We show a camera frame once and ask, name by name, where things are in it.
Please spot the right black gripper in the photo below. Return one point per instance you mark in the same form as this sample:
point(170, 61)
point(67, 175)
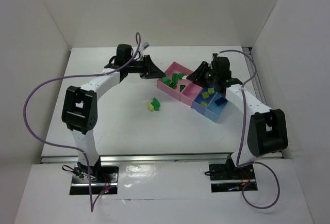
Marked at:
point(205, 70)

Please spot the green curved lego top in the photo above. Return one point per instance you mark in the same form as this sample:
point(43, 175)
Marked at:
point(155, 102)

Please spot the green stepped lego block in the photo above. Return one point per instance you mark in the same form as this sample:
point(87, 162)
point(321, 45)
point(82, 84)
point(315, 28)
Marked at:
point(175, 78)

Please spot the aluminium rail right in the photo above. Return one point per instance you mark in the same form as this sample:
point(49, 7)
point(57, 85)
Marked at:
point(254, 87)

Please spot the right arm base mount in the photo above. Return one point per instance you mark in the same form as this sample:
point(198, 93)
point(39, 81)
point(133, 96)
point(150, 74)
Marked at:
point(223, 179)

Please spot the lime 2x2 lego brick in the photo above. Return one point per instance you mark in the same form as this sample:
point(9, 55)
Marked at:
point(211, 91)

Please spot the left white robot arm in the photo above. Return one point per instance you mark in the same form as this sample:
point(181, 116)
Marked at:
point(80, 103)

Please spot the pale yellow curved lego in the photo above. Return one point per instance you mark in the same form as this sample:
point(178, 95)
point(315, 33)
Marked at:
point(150, 106)

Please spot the lime square lego front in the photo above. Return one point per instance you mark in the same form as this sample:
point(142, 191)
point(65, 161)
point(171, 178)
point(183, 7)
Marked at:
point(205, 95)

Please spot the green lego brick half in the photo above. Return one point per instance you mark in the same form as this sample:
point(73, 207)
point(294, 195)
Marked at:
point(182, 87)

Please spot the dark blue lego plate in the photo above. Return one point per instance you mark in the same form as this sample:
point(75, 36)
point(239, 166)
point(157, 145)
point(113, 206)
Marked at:
point(220, 101)

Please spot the small pink bin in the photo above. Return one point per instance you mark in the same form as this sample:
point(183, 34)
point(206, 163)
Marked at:
point(189, 94)

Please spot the large pink bin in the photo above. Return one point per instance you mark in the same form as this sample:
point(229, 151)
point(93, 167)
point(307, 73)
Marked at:
point(174, 68)

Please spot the aluminium rail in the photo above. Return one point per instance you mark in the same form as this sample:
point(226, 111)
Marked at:
point(254, 87)
point(141, 158)

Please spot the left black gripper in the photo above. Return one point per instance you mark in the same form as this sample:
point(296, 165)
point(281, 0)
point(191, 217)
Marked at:
point(146, 66)

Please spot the green lego plate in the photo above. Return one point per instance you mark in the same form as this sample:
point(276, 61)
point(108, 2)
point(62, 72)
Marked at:
point(166, 80)

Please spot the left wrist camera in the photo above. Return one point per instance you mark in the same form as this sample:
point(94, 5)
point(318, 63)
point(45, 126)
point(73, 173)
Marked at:
point(144, 45)

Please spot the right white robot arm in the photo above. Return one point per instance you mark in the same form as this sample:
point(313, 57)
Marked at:
point(264, 129)

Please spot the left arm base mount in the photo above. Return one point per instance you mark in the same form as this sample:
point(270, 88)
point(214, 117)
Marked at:
point(106, 181)

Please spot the aluminium rail front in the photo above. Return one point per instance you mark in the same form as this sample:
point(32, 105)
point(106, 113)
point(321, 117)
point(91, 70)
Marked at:
point(141, 158)

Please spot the light blue bin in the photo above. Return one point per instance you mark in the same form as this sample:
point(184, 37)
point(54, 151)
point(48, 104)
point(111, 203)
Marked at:
point(212, 111)

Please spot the small green curved lego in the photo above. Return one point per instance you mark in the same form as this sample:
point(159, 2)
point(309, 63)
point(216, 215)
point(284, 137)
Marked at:
point(173, 85)

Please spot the purple bin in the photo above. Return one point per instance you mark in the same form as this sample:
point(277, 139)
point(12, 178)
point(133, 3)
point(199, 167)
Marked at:
point(196, 105)

